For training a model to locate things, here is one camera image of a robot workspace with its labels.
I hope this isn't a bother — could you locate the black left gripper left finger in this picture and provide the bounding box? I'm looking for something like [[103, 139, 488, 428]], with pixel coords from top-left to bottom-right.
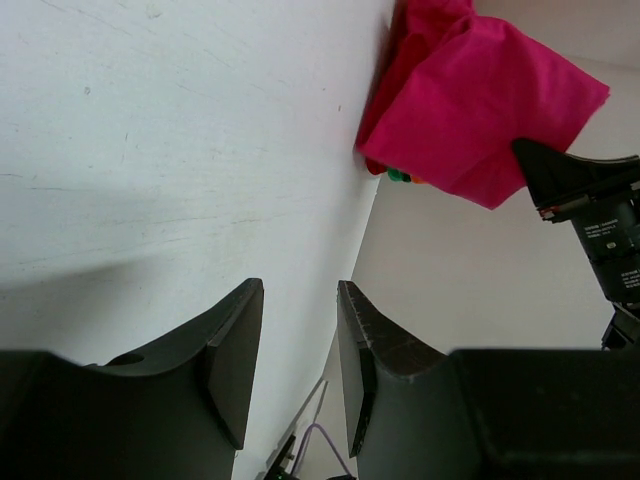
[[1, 278, 264, 479]]

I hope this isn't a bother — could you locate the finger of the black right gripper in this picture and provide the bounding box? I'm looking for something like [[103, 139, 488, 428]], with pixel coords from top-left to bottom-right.
[[511, 138, 639, 208]]

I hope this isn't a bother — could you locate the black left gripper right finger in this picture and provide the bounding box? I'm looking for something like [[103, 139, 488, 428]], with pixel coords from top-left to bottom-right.
[[337, 281, 639, 479]]

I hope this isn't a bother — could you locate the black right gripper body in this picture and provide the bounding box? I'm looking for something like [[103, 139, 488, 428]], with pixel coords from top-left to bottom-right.
[[539, 192, 639, 303]]

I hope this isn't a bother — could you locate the magenta t shirt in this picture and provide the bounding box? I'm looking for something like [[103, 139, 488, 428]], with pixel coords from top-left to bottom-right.
[[356, 1, 610, 209]]

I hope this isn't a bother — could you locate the orange folded t shirt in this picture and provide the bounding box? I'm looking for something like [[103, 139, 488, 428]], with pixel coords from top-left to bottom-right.
[[409, 175, 427, 185]]

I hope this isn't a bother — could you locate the green folded t shirt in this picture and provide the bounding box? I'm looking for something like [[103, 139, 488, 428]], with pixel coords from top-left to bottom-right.
[[387, 168, 411, 183]]

